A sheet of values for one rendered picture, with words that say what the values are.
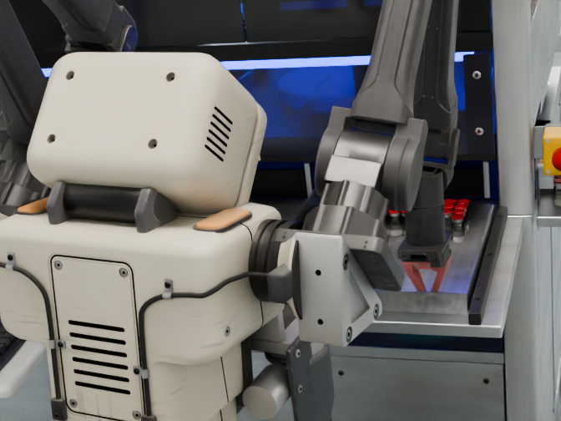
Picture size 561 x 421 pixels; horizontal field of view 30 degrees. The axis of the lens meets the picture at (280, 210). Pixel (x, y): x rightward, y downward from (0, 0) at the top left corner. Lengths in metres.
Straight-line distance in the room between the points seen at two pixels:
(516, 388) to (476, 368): 0.08
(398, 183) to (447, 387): 1.04
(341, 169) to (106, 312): 0.28
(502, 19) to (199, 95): 0.85
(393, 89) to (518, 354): 0.99
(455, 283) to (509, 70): 0.38
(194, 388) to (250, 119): 0.29
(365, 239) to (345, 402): 1.16
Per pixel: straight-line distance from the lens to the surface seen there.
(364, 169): 1.07
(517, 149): 1.85
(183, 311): 1.01
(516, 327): 1.99
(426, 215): 1.51
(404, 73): 1.13
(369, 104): 1.12
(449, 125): 1.46
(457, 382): 2.07
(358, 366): 2.09
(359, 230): 1.03
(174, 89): 1.04
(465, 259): 1.74
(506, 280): 1.67
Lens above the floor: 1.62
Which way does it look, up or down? 22 degrees down
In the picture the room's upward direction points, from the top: 7 degrees counter-clockwise
